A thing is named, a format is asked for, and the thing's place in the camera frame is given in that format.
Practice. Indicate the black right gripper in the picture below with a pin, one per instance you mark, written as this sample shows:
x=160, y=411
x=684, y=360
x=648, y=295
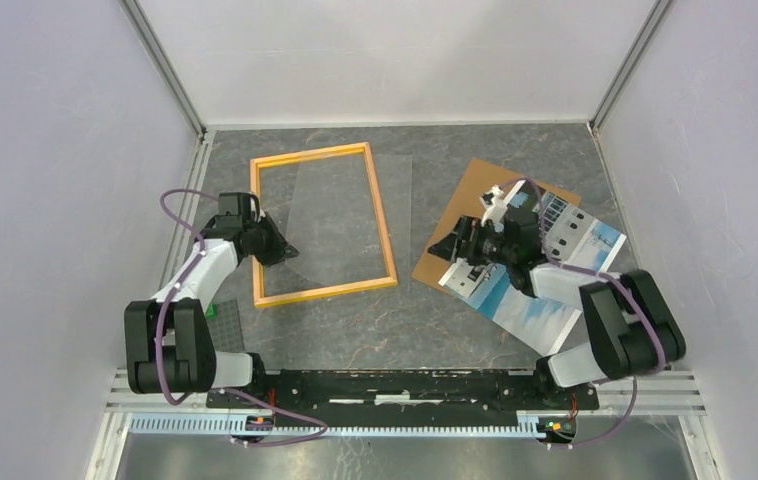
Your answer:
x=469, y=230

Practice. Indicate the printed building photo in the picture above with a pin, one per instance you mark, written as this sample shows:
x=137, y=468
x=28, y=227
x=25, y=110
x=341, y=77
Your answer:
x=544, y=320

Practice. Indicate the grey lego baseplate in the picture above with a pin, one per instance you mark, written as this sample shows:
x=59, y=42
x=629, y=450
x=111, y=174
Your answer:
x=225, y=329

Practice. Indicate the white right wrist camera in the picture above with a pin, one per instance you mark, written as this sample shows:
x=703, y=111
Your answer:
x=494, y=206

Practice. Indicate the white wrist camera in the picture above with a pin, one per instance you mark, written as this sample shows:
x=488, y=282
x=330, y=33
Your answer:
x=257, y=213
x=494, y=206

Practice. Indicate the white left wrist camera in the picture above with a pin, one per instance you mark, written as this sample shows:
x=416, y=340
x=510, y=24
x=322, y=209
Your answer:
x=257, y=213

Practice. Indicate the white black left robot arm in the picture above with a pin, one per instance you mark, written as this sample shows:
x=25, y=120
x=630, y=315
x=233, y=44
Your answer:
x=168, y=345

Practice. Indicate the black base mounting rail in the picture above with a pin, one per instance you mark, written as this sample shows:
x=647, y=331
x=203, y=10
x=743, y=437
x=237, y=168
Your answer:
x=417, y=398

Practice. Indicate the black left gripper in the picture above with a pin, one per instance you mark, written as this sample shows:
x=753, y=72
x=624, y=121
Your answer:
x=280, y=249

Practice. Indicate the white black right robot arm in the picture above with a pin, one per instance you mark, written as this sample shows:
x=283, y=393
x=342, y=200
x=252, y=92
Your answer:
x=587, y=326

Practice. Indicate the brown cardboard backing board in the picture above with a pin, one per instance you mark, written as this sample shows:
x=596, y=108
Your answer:
x=478, y=178

